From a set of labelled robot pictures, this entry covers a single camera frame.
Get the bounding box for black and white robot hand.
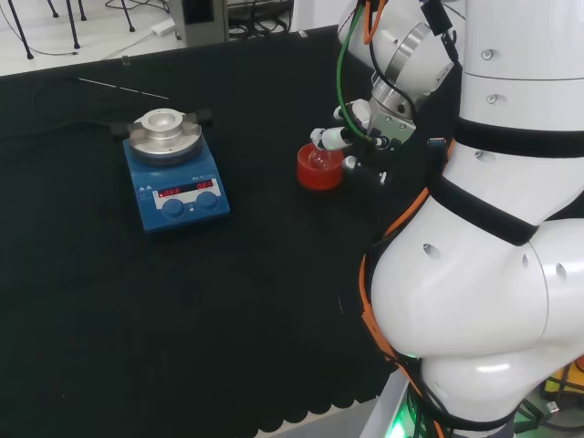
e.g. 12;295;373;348
309;98;419;188

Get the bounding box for clear round-bottom flask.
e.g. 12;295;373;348
308;143;334;171

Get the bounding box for blue-base heater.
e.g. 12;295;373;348
121;130;232;236

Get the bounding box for grey metal box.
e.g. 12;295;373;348
182;0;229;47

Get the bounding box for black bench cloth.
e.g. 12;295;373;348
0;25;460;438

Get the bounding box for yellow stop button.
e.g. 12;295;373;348
541;355;584;412

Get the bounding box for black tripod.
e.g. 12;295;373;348
0;0;59;60
65;0;137;50

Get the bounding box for red ring flask stand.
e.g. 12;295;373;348
296;142;346;191

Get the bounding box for orange cable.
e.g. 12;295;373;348
358;136;457;438

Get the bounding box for green cable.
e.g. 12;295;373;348
336;0;380;143

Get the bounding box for black cable bundle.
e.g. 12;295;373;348
227;0;293;41

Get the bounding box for aluminium heating block black handles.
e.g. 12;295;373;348
111;108;214;143

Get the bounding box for steel probe with black cable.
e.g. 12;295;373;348
68;76;171;100

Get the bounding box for white power cable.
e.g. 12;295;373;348
102;30;159;60

